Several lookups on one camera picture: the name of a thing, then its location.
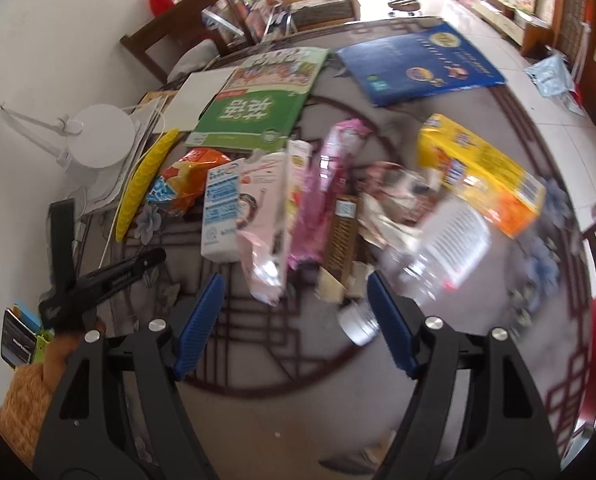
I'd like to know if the white blue milk carton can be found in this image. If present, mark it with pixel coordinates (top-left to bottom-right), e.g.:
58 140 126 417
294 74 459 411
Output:
200 159 241 263

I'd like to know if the clear plastic bottle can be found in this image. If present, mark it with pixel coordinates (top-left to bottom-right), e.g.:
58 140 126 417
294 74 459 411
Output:
338 195 492 347

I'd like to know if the brown chocolate box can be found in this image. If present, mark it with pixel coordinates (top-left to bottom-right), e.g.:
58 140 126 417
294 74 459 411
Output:
323 195 360 285

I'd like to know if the orange snack bag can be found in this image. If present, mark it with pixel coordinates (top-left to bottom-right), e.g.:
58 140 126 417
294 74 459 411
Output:
147 148 231 216

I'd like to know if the pink Pocky box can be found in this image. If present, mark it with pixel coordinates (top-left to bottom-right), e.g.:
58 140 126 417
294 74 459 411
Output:
237 140 312 307

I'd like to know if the yellow juice carton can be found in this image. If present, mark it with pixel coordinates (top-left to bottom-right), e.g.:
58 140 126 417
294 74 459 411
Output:
417 114 546 238

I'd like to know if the pink plastic wrapper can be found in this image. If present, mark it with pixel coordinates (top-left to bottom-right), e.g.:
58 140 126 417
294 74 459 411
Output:
288 118 371 270

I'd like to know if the left hand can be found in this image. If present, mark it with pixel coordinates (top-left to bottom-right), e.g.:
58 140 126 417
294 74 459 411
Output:
42 332 85 393

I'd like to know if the yellow plastic ruler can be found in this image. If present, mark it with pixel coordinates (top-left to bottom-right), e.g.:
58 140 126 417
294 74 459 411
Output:
114 129 179 242

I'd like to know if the white desk lamp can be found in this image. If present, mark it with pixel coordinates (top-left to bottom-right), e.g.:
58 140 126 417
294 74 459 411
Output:
0 104 138 200

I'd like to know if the green textbook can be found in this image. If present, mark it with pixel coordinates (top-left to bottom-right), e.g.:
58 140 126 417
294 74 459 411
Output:
185 47 328 152

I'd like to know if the white paper sheet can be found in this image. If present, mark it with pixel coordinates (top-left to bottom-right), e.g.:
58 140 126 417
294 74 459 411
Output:
163 67 235 132

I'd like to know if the blue book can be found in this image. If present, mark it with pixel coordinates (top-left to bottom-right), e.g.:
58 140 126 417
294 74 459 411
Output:
337 24 506 107

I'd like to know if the blue plastic bag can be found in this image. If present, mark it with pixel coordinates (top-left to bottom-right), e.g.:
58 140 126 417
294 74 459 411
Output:
524 51 584 116

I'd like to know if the magazine rack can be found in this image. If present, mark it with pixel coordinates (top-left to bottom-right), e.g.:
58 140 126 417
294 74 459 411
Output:
202 0 298 49

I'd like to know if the wooden TV cabinet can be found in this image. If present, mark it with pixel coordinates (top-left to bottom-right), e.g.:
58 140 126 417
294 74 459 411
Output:
457 0 554 58

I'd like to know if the dark wooden chair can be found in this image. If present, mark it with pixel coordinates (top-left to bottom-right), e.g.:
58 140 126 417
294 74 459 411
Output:
120 0 255 84

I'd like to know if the small round wheeled stool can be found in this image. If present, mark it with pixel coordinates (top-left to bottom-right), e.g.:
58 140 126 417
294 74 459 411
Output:
388 0 421 18

